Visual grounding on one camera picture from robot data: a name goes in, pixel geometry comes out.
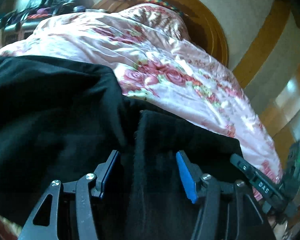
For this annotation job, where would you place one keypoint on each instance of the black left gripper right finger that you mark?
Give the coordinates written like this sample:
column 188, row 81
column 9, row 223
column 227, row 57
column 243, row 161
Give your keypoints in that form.
column 227, row 210

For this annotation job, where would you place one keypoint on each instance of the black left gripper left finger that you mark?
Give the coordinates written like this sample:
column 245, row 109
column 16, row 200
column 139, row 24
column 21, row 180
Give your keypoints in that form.
column 65, row 210

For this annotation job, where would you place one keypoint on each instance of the black pants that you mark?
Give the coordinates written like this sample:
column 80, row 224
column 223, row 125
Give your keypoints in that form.
column 59, row 119

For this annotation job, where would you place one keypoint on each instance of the wooden wardrobe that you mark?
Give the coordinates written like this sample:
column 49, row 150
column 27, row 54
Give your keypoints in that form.
column 269, row 72

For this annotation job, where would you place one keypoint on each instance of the floral pink bed quilt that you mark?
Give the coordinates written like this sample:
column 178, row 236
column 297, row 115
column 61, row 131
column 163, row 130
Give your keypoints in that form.
column 167, row 72

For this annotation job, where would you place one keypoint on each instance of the wooden arched headboard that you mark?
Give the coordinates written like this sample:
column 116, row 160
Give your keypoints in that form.
column 203, row 28

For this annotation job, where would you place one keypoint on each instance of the cluttered desk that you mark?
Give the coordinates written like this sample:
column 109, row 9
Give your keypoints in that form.
column 16, row 26

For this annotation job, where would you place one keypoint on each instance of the colourful striped pillow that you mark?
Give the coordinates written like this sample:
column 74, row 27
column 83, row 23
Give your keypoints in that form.
column 167, row 5

